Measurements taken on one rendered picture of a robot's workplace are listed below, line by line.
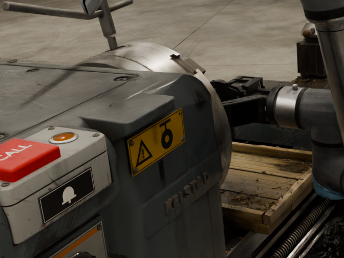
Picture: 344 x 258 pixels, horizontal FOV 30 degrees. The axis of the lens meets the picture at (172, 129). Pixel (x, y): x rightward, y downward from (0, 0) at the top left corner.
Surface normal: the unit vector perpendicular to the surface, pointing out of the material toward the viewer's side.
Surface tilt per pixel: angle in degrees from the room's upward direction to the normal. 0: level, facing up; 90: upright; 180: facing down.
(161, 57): 25
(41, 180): 90
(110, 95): 0
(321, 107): 62
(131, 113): 0
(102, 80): 0
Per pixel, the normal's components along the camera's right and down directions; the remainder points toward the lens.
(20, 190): 0.83, 0.11
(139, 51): 0.06, -0.89
